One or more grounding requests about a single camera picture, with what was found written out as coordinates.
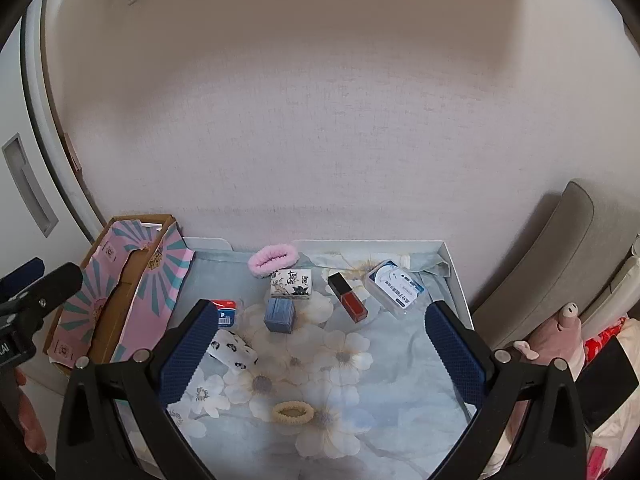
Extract pink blue cardboard box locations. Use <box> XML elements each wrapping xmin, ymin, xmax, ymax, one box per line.
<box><xmin>42</xmin><ymin>214</ymin><xmax>196</xmax><ymax>378</ymax></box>

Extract beige scrunchie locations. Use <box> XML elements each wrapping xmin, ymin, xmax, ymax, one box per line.
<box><xmin>271</xmin><ymin>401</ymin><xmax>315</xmax><ymax>426</ymax></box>

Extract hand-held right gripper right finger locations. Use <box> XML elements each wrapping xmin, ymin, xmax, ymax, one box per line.
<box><xmin>424</xmin><ymin>301</ymin><xmax>587</xmax><ymax>480</ymax></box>

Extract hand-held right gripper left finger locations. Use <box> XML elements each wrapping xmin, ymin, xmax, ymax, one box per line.
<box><xmin>56</xmin><ymin>299</ymin><xmax>221</xmax><ymax>480</ymax></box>

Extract pink scrunchie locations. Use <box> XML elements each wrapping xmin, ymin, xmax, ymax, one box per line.
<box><xmin>248</xmin><ymin>243</ymin><xmax>299</xmax><ymax>278</ymax></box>

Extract white pillow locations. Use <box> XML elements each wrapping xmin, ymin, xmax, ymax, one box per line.
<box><xmin>590</xmin><ymin>255</ymin><xmax>640</xmax><ymax>331</ymax></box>

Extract pink pig plush toy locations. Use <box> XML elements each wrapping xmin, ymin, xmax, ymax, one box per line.
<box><xmin>492</xmin><ymin>302</ymin><xmax>587</xmax><ymax>476</ymax></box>

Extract small clear red-labelled packet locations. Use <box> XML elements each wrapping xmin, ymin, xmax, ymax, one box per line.
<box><xmin>210</xmin><ymin>298</ymin><xmax>243</xmax><ymax>331</ymax></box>

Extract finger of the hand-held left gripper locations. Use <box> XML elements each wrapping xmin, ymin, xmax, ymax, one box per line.
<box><xmin>20</xmin><ymin>262</ymin><xmax>84</xmax><ymax>318</ymax></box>
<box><xmin>0</xmin><ymin>257</ymin><xmax>46</xmax><ymax>302</ymax></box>

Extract clear plastic labelled package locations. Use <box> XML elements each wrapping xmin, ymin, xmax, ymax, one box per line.
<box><xmin>365</xmin><ymin>260</ymin><xmax>426</xmax><ymax>319</ymax></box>

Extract white panda print pouch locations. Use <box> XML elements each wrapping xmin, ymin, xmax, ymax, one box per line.
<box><xmin>209</xmin><ymin>329</ymin><xmax>258</xmax><ymax>371</ymax></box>

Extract small blue box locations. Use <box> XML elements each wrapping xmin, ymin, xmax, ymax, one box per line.
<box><xmin>263</xmin><ymin>298</ymin><xmax>296</xmax><ymax>334</ymax></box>

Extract white door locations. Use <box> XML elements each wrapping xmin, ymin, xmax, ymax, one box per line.
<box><xmin>0</xmin><ymin>0</ymin><xmax>108</xmax><ymax>246</ymax></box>

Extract white tray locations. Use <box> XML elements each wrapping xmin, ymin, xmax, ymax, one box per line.
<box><xmin>107</xmin><ymin>237</ymin><xmax>476</xmax><ymax>480</ymax></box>

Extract black flat object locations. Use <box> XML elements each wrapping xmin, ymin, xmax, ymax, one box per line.
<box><xmin>575</xmin><ymin>332</ymin><xmax>640</xmax><ymax>431</ymax></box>

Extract recessed door handle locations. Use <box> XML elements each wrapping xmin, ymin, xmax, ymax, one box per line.
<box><xmin>1</xmin><ymin>133</ymin><xmax>58</xmax><ymax>237</ymax></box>

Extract floral light blue cloth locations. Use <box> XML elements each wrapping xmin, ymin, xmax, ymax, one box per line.
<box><xmin>167</xmin><ymin>247</ymin><xmax>476</xmax><ymax>480</ymax></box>

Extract white floral small box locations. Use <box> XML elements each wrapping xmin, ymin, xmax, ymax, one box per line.
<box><xmin>270</xmin><ymin>268</ymin><xmax>315</xmax><ymax>302</ymax></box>

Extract red patterned cloth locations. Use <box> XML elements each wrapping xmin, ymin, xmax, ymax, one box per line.
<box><xmin>582</xmin><ymin>317</ymin><xmax>628</xmax><ymax>366</ymax></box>

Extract person's left hand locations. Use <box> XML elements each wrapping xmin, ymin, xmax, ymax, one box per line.
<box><xmin>14</xmin><ymin>367</ymin><xmax>48</xmax><ymax>456</ymax></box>

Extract red lip gloss tube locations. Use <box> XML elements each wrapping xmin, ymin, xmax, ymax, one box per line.
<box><xmin>327</xmin><ymin>271</ymin><xmax>370</xmax><ymax>323</ymax></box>

